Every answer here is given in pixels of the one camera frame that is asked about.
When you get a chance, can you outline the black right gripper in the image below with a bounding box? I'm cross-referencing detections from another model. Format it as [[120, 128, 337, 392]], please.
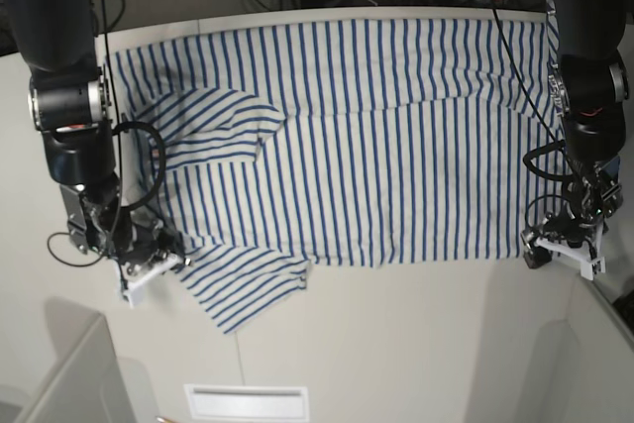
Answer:
[[59, 174, 187, 268]]

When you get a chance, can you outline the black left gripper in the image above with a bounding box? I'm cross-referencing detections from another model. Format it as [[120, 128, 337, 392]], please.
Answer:
[[521, 158, 623, 268]]

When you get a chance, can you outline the blue white striped T-shirt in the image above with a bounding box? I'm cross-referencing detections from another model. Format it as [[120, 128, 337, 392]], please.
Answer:
[[111, 19, 556, 334]]

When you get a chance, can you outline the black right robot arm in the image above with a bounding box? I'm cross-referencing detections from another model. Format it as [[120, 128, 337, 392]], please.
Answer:
[[3, 0, 190, 275]]

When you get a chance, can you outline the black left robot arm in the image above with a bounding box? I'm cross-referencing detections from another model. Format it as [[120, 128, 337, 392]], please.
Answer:
[[522, 0, 630, 279]]

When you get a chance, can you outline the black keyboard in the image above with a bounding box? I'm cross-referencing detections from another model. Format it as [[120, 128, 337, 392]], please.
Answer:
[[613, 292, 634, 331]]

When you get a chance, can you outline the right grey partition panel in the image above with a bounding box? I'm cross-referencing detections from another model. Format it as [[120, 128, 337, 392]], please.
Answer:
[[524, 273, 634, 423]]

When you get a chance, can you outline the grey partition panel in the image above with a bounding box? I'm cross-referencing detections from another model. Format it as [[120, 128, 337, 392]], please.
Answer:
[[524, 273, 634, 423], [1, 297, 158, 422]]

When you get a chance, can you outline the left grey partition panel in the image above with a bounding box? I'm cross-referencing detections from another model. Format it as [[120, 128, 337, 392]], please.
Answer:
[[1, 297, 158, 422]]

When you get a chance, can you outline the white table inlay plate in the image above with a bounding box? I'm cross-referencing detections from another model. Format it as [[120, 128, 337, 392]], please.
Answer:
[[184, 384, 310, 422]]

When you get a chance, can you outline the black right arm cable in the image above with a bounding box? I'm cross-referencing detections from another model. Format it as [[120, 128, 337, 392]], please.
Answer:
[[47, 120, 167, 265]]

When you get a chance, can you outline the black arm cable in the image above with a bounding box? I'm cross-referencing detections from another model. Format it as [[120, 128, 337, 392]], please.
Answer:
[[479, 0, 579, 231], [47, 120, 167, 265]]

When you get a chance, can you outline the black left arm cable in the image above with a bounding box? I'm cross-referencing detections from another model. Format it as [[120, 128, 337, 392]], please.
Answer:
[[479, 0, 579, 231]]

